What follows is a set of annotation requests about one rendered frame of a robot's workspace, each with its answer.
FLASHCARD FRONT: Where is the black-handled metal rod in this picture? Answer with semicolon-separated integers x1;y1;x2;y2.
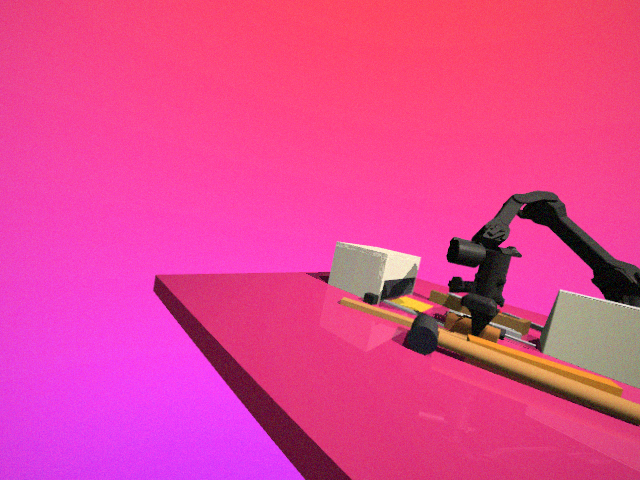
462;315;536;347

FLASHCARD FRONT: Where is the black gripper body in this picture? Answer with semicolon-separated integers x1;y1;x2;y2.
460;269;507;316

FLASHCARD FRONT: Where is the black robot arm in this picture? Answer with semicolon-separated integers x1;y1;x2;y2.
446;190;640;308

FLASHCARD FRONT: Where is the orange rod with dark cylindrical end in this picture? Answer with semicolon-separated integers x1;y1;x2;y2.
407;314;640;425

